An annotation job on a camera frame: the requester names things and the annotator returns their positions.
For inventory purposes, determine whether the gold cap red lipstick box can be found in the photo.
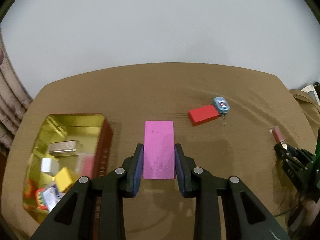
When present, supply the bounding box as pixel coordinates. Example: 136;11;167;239
270;126;287;148

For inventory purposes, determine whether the pink rectangular block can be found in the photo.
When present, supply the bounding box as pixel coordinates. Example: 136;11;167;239
143;121;175;180

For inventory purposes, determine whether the brown cloth covered chair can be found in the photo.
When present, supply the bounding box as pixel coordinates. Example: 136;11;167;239
290;82;319;139

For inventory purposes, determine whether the gold tin tray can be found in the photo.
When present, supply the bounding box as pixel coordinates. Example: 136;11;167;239
22;114;113;224

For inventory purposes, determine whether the clear pink card packet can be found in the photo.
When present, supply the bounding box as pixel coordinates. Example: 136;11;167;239
76;153;95;178

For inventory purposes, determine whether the red rectangular block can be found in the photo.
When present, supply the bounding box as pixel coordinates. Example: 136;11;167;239
188;105;220;126

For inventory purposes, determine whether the clear plastic floss box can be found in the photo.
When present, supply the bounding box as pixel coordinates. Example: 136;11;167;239
42;183;62;212

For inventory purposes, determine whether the yellow wooden block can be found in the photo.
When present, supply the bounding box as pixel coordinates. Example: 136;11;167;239
54;167;79;192

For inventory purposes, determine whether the white small box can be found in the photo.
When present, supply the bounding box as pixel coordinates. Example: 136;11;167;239
40;158;59;176

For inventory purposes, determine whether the small blue cartoon tin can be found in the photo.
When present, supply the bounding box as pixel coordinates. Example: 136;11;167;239
213;96;230;114

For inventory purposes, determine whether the patterned beige curtain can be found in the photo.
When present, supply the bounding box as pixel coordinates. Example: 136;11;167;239
1;40;32;151

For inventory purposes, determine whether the silver metal bar box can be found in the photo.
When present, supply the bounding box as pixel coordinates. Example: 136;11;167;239
47;140;79;157

